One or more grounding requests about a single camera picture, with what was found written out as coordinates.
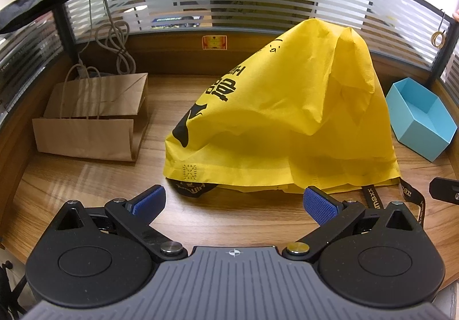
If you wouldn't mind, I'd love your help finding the frosted glass partition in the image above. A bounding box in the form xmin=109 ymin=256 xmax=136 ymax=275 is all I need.
xmin=63 ymin=0 xmax=458 ymax=75

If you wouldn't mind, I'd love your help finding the grey coiled cable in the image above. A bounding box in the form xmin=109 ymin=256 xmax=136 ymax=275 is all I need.
xmin=76 ymin=0 xmax=137 ymax=75

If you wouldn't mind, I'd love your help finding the light blue cardboard box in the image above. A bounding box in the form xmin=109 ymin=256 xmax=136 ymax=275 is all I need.
xmin=386 ymin=77 xmax=458 ymax=162

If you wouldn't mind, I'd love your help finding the gold ring hook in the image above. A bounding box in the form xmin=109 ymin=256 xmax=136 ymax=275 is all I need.
xmin=430 ymin=11 xmax=446 ymax=49

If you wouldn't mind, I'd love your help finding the brown paper bag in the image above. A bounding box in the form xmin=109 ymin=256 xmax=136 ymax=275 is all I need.
xmin=33 ymin=73 xmax=149 ymax=162

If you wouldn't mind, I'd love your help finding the yellow fabric shopping bag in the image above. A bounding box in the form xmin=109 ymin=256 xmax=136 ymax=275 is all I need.
xmin=162 ymin=18 xmax=428 ymax=235

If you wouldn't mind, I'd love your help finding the red orange sticker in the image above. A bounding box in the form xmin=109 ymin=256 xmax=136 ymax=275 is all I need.
xmin=201 ymin=35 xmax=228 ymax=50

